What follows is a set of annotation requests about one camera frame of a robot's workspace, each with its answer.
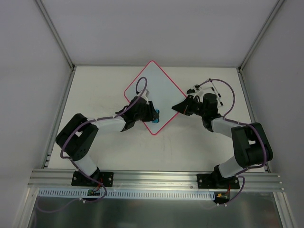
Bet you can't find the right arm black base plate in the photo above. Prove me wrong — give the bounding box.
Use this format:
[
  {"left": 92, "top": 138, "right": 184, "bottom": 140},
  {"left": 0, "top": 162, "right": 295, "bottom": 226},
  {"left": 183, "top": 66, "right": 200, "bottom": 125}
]
[{"left": 197, "top": 173, "right": 240, "bottom": 190}]

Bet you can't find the pink framed whiteboard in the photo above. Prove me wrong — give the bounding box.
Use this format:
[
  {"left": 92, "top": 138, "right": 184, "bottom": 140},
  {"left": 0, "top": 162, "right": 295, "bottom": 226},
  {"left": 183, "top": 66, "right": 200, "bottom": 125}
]
[{"left": 124, "top": 60, "right": 186, "bottom": 135}]

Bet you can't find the aluminium corner post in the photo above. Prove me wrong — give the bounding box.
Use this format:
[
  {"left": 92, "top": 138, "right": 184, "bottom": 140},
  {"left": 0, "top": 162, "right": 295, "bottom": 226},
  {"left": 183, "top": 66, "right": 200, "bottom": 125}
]
[
  {"left": 238, "top": 0, "right": 285, "bottom": 72},
  {"left": 34, "top": 0, "right": 75, "bottom": 70}
]

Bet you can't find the blue whiteboard eraser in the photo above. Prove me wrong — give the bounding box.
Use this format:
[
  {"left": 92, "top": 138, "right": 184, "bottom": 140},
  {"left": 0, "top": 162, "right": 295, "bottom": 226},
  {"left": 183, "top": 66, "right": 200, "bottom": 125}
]
[{"left": 152, "top": 109, "right": 160, "bottom": 123}]

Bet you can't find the white slotted cable duct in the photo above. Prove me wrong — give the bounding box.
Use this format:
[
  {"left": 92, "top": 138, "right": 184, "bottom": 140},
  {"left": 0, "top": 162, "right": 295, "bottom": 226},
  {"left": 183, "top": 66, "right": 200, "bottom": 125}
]
[{"left": 38, "top": 188, "right": 215, "bottom": 201}]

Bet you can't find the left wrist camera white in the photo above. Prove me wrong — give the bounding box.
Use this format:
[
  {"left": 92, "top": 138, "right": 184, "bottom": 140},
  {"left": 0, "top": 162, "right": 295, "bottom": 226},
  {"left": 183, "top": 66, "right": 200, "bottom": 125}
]
[{"left": 139, "top": 89, "right": 149, "bottom": 104}]

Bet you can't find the aluminium mounting rail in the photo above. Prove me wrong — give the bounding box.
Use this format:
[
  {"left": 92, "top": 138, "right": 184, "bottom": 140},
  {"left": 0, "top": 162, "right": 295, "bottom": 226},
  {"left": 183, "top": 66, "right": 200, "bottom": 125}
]
[{"left": 27, "top": 169, "right": 285, "bottom": 192}]

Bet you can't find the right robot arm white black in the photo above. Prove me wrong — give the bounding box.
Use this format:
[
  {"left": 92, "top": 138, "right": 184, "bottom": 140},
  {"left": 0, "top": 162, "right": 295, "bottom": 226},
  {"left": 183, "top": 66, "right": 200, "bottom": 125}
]
[{"left": 172, "top": 93, "right": 273, "bottom": 189}]

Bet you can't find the left aluminium corner post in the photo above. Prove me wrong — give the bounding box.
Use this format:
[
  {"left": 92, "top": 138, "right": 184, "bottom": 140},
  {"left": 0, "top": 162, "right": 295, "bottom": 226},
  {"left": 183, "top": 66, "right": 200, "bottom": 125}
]
[{"left": 34, "top": 0, "right": 75, "bottom": 70}]

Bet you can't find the wire whiteboard stand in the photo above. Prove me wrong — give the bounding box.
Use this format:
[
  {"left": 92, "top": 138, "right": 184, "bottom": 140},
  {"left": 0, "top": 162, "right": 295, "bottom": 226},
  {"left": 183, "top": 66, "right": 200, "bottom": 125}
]
[{"left": 200, "top": 81, "right": 224, "bottom": 107}]

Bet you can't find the right aluminium corner post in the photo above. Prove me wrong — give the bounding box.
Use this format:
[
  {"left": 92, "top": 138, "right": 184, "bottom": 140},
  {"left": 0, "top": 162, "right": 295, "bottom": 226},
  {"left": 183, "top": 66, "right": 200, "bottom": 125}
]
[{"left": 238, "top": 0, "right": 285, "bottom": 72}]

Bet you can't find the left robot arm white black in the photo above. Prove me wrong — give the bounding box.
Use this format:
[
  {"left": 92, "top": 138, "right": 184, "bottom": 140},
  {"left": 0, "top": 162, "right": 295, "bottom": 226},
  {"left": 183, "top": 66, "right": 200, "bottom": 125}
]
[{"left": 55, "top": 96, "right": 160, "bottom": 187}]

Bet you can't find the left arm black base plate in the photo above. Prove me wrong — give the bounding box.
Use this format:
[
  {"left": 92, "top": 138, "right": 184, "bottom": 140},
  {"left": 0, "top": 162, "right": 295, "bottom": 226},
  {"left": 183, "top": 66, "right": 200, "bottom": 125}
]
[{"left": 71, "top": 171, "right": 114, "bottom": 187}]

